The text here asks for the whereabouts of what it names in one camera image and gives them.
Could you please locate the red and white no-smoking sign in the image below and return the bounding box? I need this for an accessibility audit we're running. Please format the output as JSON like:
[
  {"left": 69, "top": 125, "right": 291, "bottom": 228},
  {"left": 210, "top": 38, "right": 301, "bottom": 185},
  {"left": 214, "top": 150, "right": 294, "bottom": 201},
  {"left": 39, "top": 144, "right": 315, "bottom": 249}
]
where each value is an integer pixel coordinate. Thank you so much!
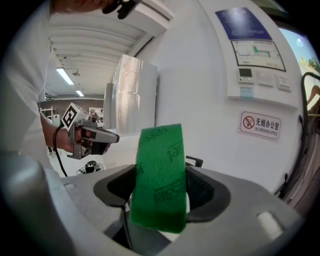
[{"left": 237, "top": 110, "right": 282, "bottom": 142}]

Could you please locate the blue wall poster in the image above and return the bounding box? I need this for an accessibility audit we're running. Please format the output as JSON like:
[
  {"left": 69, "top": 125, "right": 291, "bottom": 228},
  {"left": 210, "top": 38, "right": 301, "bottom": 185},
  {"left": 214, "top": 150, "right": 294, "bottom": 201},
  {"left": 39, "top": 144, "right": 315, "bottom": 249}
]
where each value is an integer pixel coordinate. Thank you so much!
[{"left": 215, "top": 7, "right": 273, "bottom": 42}]

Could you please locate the pale blue wall sticker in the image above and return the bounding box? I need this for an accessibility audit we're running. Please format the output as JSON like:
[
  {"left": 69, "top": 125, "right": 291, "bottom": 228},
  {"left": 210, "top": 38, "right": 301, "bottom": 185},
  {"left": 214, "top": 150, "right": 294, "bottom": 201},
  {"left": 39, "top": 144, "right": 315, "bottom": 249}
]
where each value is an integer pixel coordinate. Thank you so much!
[{"left": 239, "top": 85, "right": 256, "bottom": 100}]

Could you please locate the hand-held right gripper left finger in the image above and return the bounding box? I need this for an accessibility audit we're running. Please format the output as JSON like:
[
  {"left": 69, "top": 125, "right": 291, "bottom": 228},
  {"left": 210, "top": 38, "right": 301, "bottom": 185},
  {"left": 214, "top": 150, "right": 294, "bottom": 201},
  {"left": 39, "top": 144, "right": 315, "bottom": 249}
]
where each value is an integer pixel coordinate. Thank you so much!
[{"left": 0, "top": 151, "right": 138, "bottom": 256}]

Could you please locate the white wall switch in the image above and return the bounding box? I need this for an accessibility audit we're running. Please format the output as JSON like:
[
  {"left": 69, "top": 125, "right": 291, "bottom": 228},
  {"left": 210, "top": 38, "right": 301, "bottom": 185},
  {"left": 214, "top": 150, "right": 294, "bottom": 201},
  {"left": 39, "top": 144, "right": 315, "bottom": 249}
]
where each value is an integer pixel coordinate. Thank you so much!
[
  {"left": 275, "top": 73, "right": 292, "bottom": 92},
  {"left": 257, "top": 69, "right": 275, "bottom": 88}
]

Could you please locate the wall thermostat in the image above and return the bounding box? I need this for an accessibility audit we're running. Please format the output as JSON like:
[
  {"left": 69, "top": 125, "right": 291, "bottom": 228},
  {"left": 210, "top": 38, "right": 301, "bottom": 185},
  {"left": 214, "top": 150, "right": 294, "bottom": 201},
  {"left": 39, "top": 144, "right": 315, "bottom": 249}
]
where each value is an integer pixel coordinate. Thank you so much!
[{"left": 236, "top": 67, "right": 256, "bottom": 85}]

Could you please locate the grey coat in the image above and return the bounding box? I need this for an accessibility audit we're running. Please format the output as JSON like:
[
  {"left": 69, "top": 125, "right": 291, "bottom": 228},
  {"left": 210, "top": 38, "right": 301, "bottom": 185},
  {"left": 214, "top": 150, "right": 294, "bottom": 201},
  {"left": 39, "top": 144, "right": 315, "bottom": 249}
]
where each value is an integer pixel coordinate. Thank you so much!
[{"left": 284, "top": 99, "right": 320, "bottom": 214}]

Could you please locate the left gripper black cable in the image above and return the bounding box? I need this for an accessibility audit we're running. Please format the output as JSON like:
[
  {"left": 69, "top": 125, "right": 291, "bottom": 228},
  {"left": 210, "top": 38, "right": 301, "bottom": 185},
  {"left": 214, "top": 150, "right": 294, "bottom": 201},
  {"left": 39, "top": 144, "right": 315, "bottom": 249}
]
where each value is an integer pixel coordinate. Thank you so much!
[{"left": 53, "top": 123, "right": 69, "bottom": 178}]

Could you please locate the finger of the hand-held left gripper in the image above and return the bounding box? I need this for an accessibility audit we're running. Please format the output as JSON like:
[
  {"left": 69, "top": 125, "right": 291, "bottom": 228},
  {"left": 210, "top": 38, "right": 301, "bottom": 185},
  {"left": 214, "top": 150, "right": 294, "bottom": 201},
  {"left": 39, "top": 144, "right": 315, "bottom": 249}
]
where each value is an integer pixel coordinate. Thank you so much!
[{"left": 82, "top": 126, "right": 121, "bottom": 144}]

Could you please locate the black head-worn camera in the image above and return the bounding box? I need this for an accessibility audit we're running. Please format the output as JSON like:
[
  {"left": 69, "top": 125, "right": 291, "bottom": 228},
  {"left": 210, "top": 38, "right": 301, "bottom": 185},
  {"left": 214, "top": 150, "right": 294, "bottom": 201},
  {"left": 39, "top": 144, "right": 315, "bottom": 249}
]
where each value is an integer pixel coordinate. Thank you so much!
[{"left": 101, "top": 0, "right": 144, "bottom": 21}]

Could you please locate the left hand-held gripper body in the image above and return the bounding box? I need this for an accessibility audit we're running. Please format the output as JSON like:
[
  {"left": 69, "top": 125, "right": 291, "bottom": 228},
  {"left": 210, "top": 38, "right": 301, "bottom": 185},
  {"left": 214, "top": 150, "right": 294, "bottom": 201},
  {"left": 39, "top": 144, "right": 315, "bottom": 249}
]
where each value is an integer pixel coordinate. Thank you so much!
[{"left": 61, "top": 102, "right": 111, "bottom": 160}]

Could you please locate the person in white shirt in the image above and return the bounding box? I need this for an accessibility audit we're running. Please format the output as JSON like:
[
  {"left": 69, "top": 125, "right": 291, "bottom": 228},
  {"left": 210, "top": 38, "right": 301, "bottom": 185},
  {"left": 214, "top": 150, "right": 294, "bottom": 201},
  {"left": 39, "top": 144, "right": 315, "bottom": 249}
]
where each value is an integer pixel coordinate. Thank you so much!
[{"left": 0, "top": 0, "right": 55, "bottom": 171}]

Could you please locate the white wall notice panel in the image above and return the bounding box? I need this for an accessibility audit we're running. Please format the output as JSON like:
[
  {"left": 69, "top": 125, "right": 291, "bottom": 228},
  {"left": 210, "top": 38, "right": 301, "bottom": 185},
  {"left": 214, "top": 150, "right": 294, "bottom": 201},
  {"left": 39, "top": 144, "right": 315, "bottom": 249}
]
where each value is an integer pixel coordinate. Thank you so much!
[{"left": 197, "top": 0, "right": 301, "bottom": 110}]

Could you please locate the black faucet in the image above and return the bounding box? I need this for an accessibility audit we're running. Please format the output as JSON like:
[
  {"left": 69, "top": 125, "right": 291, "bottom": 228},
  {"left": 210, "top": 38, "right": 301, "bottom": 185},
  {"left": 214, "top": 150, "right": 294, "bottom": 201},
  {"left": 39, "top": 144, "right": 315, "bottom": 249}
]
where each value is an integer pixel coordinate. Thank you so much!
[{"left": 185, "top": 155, "right": 204, "bottom": 169}]

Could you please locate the wooden clothes hanger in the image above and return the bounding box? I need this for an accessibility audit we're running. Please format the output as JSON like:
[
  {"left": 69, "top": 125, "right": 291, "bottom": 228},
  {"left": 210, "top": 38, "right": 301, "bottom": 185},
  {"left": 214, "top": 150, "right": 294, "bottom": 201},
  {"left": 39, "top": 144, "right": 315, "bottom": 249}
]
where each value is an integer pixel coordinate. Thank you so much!
[{"left": 305, "top": 84, "right": 320, "bottom": 111}]

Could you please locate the person's left hand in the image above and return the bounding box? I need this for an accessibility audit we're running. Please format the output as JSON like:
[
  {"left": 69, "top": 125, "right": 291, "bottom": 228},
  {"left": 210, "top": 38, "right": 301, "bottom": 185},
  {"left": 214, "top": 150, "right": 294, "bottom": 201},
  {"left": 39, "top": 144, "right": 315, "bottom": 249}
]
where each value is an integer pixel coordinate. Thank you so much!
[{"left": 73, "top": 128, "right": 92, "bottom": 149}]

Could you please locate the person's left forearm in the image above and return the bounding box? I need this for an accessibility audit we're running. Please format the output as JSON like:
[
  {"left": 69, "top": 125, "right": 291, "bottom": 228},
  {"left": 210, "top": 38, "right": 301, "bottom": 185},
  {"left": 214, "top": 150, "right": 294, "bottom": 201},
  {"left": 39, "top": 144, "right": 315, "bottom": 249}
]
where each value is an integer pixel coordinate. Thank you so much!
[{"left": 39, "top": 111, "right": 75, "bottom": 154}]

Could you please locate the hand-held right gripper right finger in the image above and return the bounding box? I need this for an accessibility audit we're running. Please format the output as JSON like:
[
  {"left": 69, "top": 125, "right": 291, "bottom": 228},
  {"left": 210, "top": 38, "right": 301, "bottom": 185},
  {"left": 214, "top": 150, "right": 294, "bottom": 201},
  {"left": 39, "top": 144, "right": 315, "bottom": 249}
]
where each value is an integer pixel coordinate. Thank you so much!
[{"left": 157, "top": 165, "right": 311, "bottom": 256}]

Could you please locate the person's head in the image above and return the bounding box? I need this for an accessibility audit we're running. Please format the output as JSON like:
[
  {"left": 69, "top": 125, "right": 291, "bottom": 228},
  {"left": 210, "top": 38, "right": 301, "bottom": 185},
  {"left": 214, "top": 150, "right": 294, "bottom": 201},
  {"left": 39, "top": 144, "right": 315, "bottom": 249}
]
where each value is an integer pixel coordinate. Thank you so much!
[{"left": 49, "top": 0, "right": 119, "bottom": 15}]

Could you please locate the black cable bundle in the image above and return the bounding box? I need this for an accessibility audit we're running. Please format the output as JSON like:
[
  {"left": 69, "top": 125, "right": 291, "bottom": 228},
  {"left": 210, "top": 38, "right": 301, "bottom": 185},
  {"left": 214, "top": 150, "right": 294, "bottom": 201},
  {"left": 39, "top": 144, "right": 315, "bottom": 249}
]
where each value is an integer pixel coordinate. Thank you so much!
[{"left": 76, "top": 160, "right": 104, "bottom": 176}]

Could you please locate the green sponge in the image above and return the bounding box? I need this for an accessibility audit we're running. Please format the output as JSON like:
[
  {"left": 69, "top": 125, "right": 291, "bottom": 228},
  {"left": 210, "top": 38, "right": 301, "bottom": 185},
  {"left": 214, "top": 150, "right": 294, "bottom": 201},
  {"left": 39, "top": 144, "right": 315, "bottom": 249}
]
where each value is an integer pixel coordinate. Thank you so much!
[{"left": 129, "top": 122, "right": 189, "bottom": 235}]

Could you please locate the framed floor plan notice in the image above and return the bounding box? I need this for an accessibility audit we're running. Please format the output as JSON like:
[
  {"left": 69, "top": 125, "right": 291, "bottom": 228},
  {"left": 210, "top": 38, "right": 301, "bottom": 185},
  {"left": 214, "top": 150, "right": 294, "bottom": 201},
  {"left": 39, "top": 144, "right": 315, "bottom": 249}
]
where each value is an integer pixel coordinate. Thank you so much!
[{"left": 230, "top": 39, "right": 287, "bottom": 73}]

